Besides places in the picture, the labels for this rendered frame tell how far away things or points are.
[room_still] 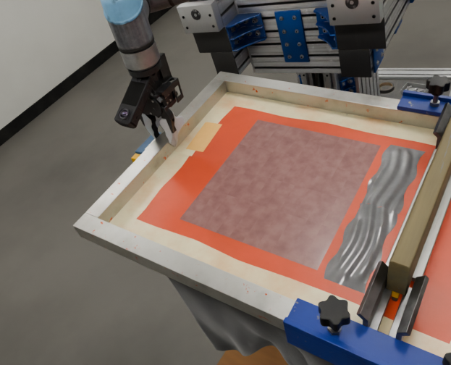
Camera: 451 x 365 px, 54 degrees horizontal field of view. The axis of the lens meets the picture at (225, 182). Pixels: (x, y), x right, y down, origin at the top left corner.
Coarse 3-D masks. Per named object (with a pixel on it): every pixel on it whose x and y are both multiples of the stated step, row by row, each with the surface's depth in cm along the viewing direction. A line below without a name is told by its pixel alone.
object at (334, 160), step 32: (224, 128) 108; (256, 128) 106; (288, 128) 104; (320, 128) 102; (224, 160) 100; (256, 160) 98; (288, 160) 96; (320, 160) 94; (352, 160) 92; (320, 192) 88; (352, 192) 86; (448, 224) 77
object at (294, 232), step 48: (192, 192) 95; (240, 192) 92; (288, 192) 90; (240, 240) 83; (288, 240) 81; (336, 240) 79; (384, 240) 77; (336, 288) 73; (432, 288) 70; (432, 336) 64
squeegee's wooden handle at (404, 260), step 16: (448, 128) 79; (448, 144) 76; (432, 160) 75; (448, 160) 74; (432, 176) 72; (448, 176) 75; (432, 192) 70; (416, 208) 68; (432, 208) 68; (416, 224) 66; (400, 240) 65; (416, 240) 64; (400, 256) 63; (416, 256) 64; (400, 272) 63; (400, 288) 66
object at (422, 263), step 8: (424, 176) 81; (448, 184) 78; (416, 192) 78; (448, 192) 77; (448, 200) 76; (440, 208) 75; (440, 216) 74; (432, 224) 73; (440, 224) 73; (400, 232) 73; (432, 232) 72; (432, 240) 71; (392, 248) 71; (424, 248) 70; (432, 248) 70; (424, 256) 69; (424, 264) 68; (416, 272) 68
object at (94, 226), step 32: (256, 96) 115; (288, 96) 109; (320, 96) 104; (352, 96) 102; (192, 128) 110; (160, 160) 103; (128, 192) 96; (96, 224) 89; (128, 256) 85; (160, 256) 80; (224, 288) 73; (256, 288) 72
